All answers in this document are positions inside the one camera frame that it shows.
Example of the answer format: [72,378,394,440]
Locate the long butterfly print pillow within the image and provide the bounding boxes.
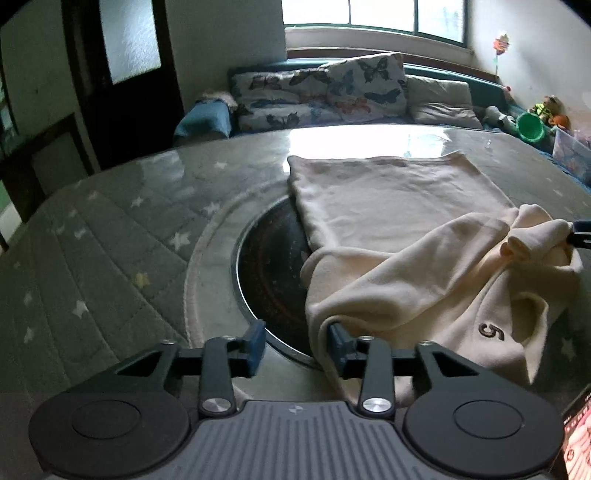
[229,68,352,134]

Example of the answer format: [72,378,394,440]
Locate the teal sofa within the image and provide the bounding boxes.
[228,58,532,139]

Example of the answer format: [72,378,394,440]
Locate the green framed window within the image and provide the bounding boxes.
[281,0,469,47]

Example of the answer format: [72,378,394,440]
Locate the grey plush toy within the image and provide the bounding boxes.
[482,105,518,132]

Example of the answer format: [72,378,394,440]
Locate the dark wooden door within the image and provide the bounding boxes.
[62,0,185,169]

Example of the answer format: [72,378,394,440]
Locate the cream fleece garment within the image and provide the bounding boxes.
[286,150,585,407]

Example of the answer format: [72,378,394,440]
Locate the teddy bear plush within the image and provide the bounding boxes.
[529,95,561,125]

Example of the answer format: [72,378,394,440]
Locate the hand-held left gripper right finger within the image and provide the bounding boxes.
[327,323,481,421]

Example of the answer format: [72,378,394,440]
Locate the clear plastic storage box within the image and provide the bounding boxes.
[551,127,591,178]

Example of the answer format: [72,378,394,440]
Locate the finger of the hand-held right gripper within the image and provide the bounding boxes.
[566,220,591,250]

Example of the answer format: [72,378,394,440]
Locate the smartphone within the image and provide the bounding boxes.
[561,397,591,480]

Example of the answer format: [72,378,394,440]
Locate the blue blanket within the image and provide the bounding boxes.
[173,99,233,139]

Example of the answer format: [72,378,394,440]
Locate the square butterfly print pillow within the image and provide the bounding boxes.
[329,52,409,121]

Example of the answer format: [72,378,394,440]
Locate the white fluffy towel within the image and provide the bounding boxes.
[196,89,238,109]

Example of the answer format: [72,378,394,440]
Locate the green plastic basin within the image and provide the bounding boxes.
[516,112,548,145]

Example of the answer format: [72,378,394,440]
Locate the colourful pinwheel toy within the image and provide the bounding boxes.
[492,30,512,86]

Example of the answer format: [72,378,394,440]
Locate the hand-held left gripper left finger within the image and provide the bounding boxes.
[107,319,267,418]

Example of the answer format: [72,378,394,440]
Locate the beige pillow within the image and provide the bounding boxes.
[406,75,485,130]

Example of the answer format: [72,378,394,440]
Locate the round black induction cooktop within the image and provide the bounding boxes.
[229,196,324,365]

